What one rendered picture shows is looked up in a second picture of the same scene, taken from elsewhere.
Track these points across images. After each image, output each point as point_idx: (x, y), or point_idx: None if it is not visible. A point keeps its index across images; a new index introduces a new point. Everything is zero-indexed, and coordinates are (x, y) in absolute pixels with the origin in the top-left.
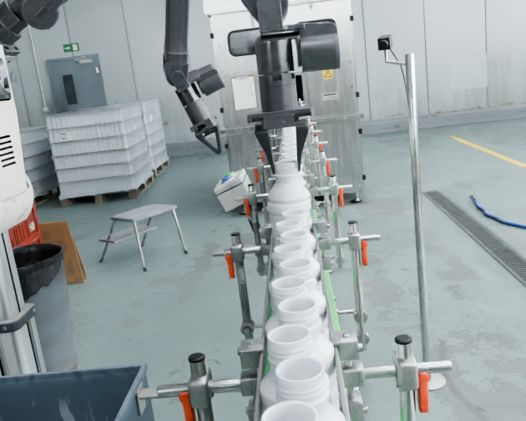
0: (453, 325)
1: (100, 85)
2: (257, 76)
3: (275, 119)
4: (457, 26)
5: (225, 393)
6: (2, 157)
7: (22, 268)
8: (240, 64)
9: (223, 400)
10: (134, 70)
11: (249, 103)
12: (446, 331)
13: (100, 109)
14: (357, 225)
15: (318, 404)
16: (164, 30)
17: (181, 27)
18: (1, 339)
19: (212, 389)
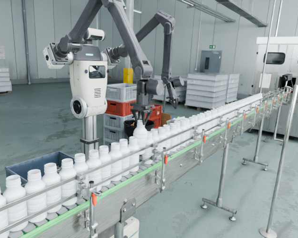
0: None
1: (219, 63)
2: (273, 74)
3: (135, 106)
4: None
5: (185, 196)
6: (94, 94)
7: (136, 126)
8: (267, 67)
9: (182, 198)
10: (235, 60)
11: (266, 85)
12: None
13: (208, 74)
14: None
15: (30, 180)
16: (252, 44)
17: (167, 63)
18: (85, 145)
19: None
